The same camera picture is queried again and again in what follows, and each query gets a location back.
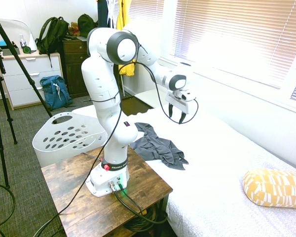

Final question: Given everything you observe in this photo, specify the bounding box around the dark green bag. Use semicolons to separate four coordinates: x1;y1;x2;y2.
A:
77;13;98;38

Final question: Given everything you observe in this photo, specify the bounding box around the black floor cable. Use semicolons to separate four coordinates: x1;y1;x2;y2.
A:
0;182;17;237

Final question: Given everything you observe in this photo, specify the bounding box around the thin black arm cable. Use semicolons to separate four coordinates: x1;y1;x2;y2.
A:
32;32;199;237

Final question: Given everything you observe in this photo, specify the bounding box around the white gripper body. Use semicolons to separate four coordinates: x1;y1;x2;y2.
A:
165;90;189;115

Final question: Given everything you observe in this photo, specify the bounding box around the brown teddy bear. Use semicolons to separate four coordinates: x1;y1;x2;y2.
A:
68;21;81;38

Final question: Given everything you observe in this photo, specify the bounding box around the narrow white window blind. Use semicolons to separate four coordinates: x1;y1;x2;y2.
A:
128;0;165;24

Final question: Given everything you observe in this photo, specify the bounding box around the grey box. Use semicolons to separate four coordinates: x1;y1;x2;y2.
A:
0;46;21;56

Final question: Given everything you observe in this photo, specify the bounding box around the yellow patterned bolster pillow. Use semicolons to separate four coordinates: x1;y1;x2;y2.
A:
242;168;296;209

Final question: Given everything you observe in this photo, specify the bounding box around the dark wooden drawer chest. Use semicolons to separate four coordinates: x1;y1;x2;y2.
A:
62;39;91;98

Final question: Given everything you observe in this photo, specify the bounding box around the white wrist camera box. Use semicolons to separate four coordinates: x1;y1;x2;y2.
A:
180;91;198;102

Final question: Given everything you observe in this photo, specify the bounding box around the yellow jacket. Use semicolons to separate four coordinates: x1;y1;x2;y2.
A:
116;0;137;78

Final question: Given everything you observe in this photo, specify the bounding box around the coiled black cable bundle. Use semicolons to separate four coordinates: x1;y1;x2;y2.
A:
122;206;164;233

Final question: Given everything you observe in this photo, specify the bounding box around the thick black base cable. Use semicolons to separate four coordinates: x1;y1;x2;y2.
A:
112;184;169;224

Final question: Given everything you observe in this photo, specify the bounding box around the black camera tripod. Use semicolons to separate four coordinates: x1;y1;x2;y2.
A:
0;7;54;190

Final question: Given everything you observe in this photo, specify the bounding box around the blue backpack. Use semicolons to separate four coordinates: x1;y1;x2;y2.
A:
39;75;74;111

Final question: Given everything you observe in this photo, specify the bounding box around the olive green backpack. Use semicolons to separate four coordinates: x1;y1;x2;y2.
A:
36;16;70;69

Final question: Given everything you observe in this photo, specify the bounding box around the rustic wooden side table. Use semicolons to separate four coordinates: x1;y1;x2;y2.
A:
41;145;174;237

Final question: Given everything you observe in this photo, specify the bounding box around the dark grey shirt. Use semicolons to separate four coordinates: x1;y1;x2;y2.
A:
129;122;189;171

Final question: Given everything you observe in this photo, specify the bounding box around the white perforated laundry basket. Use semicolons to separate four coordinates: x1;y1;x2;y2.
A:
32;112;109;168

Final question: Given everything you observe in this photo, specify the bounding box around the dark navy hanging garment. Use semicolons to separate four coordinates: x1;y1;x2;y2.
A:
97;0;110;27

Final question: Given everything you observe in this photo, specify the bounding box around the white desk lamp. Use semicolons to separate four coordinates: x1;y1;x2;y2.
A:
0;19;38;53

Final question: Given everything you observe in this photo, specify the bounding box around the large white window blind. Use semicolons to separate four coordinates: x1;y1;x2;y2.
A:
174;0;296;89

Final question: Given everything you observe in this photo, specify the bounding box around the white drawer dresser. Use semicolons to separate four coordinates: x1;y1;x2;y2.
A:
0;52;64;111

